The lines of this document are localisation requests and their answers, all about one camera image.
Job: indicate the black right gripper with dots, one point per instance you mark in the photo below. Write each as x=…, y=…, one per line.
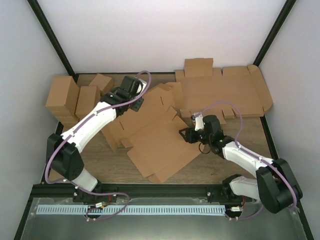
x=190, y=138

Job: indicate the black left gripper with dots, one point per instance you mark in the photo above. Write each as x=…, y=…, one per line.
x=136, y=107

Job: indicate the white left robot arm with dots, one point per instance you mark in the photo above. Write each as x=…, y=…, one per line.
x=63, y=151

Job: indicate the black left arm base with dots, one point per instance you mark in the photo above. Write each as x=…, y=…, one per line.
x=82, y=197

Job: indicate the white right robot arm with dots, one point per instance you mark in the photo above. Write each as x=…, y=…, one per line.
x=273, y=183

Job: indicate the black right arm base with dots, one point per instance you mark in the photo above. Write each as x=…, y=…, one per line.
x=218, y=193

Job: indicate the tilted small cardboard box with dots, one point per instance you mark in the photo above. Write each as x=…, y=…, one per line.
x=103, y=83

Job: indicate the tall folded cardboard box stack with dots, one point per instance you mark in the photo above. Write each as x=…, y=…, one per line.
x=62, y=99

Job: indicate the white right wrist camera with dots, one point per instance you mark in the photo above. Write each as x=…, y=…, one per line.
x=198, y=121

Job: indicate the light blue slotted cable duct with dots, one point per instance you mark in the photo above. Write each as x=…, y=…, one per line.
x=144, y=210

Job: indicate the black left frame post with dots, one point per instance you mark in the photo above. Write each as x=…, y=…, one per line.
x=42, y=19

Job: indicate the black frame post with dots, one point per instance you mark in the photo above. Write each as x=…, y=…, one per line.
x=42, y=19
x=277, y=25

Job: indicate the black right frame post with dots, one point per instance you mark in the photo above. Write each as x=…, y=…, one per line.
x=277, y=25

